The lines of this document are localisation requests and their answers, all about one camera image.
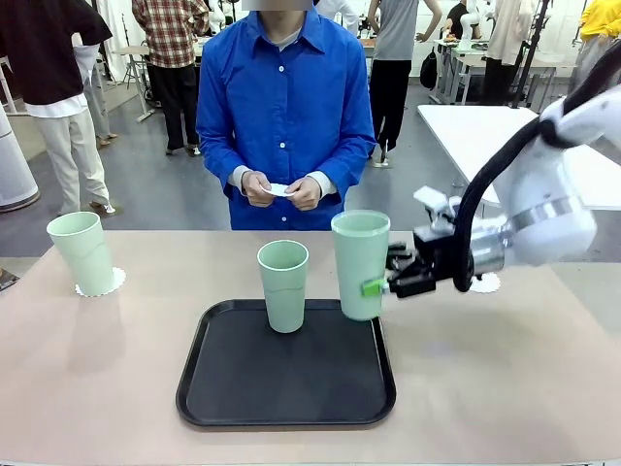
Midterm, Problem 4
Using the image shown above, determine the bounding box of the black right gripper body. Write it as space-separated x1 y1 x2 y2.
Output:
411 226 475 285

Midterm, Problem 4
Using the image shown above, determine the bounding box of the pale green tall cup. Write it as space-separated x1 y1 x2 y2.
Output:
46 211 116 297
256 239 311 334
330 209 392 323

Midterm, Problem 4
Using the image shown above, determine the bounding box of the white paper doily coaster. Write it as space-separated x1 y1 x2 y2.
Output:
469 272 502 294
259 182 298 198
74 266 127 297

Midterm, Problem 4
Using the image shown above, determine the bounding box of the person's right forearm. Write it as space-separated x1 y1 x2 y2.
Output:
197 135 253 198

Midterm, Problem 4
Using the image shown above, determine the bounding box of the person's left forearm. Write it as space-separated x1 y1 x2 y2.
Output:
308 135 377 198

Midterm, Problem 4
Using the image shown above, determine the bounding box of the person's left hand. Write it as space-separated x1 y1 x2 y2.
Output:
285 177 324 213

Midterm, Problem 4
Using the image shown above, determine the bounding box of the person's right hand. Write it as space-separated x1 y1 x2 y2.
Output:
241 169 276 209

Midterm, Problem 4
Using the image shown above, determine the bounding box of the white table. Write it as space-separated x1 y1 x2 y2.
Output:
416 104 621 213

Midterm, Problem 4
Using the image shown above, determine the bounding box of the black plastic tray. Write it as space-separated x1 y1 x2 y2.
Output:
175 298 397 428

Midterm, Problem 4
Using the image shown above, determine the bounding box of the person in blue shirt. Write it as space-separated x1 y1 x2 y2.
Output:
196 0 377 232

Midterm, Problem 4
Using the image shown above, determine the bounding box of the black hanging bag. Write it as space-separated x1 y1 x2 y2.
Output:
419 48 441 90

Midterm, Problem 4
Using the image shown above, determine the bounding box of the black tripod pole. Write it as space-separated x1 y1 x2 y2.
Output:
508 0 554 111

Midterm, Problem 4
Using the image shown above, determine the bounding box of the person in grey shirt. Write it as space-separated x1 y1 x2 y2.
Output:
368 0 442 154

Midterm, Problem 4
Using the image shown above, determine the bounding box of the grey background desk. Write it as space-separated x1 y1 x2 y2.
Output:
434 38 581 106

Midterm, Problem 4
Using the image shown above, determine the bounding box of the person in cream coat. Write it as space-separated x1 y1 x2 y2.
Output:
484 0 538 106

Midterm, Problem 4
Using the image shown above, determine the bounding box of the person in black shirt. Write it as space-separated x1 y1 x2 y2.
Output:
443 2 481 40

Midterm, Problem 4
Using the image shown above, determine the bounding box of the person in yellow hoodie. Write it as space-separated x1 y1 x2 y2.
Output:
574 0 621 86

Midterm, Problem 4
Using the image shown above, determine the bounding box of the person in plaid shirt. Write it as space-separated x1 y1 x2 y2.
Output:
131 0 211 156

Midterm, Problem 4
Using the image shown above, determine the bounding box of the person in white shirt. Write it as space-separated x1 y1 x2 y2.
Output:
72 31 120 147

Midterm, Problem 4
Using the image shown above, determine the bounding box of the white background desk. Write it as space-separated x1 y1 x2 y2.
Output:
112 46 156 122

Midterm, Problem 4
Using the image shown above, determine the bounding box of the white cylinder appliance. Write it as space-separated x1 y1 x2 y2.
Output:
0 104 41 210

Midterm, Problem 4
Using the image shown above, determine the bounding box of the person in black top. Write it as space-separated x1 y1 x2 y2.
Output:
0 0 115 217

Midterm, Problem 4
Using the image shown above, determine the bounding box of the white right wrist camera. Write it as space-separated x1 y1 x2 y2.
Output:
412 185 462 232

